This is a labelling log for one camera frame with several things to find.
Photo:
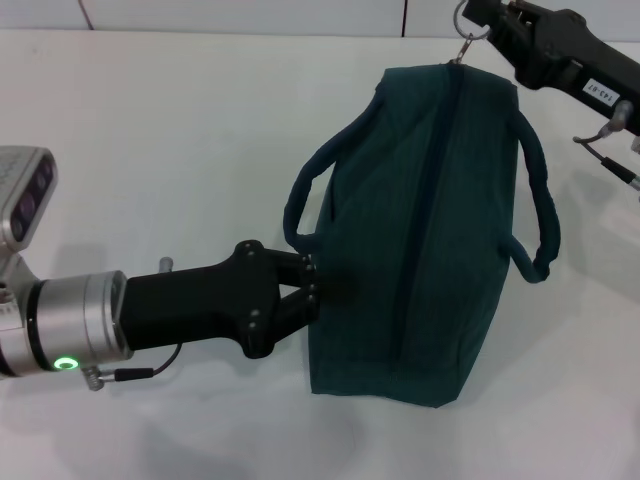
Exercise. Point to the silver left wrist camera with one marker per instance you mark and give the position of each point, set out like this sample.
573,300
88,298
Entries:
25,200

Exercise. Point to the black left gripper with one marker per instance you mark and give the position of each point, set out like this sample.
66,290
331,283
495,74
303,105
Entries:
200,300

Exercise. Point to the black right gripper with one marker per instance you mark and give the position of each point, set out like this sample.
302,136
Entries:
575,55

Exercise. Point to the teal insulated lunch bag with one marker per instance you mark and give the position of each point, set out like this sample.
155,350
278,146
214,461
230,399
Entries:
415,240

